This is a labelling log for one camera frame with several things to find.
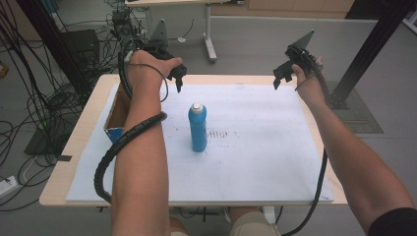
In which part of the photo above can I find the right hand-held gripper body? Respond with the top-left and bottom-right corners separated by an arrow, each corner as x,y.
272,29 -> 319,80

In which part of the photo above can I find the person's left leg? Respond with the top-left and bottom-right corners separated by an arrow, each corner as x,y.
168,215 -> 190,236

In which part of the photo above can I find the white-legged desk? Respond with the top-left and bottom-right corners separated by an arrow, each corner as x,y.
124,0 -> 245,64

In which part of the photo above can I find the tangle of black floor cables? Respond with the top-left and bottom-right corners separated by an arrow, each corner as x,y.
0,0 -> 149,212

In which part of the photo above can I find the thin black wrist cord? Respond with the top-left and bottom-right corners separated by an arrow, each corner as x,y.
294,73 -> 321,92
127,62 -> 170,103

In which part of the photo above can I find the person's right hand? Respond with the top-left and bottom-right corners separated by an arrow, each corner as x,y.
291,55 -> 328,107

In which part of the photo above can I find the smooth black cable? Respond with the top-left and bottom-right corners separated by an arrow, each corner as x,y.
281,63 -> 331,236

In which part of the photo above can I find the white power strip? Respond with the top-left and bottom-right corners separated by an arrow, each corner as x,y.
0,175 -> 19,200

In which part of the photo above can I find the person's right leg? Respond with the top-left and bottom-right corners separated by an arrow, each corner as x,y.
229,206 -> 283,236

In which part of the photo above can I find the grey device on stand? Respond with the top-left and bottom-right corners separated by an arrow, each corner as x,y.
111,8 -> 146,45

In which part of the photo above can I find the white paper sheet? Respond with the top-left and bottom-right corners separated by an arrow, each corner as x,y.
65,83 -> 334,204

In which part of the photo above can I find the black computer case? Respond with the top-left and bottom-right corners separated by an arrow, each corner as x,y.
58,29 -> 101,72

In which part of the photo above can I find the person's left hand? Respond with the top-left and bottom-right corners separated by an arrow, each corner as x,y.
126,49 -> 184,96

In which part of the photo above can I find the person's leg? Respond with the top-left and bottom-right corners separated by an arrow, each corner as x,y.
229,206 -> 283,236
168,215 -> 190,236

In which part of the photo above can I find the blue cardboard box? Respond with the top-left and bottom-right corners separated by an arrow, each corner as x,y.
103,82 -> 134,146

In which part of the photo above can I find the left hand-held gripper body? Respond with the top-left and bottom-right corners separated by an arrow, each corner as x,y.
141,19 -> 188,81

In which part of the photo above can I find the black metal frame post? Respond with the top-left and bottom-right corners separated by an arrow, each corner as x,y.
14,0 -> 94,106
328,0 -> 417,111

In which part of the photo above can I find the black sleeve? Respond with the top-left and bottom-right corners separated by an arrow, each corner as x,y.
368,206 -> 417,236

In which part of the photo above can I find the black floor plate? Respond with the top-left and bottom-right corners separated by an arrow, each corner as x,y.
23,111 -> 83,156

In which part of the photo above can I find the blue bottle with white cap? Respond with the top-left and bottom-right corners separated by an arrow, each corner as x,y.
187,101 -> 209,153

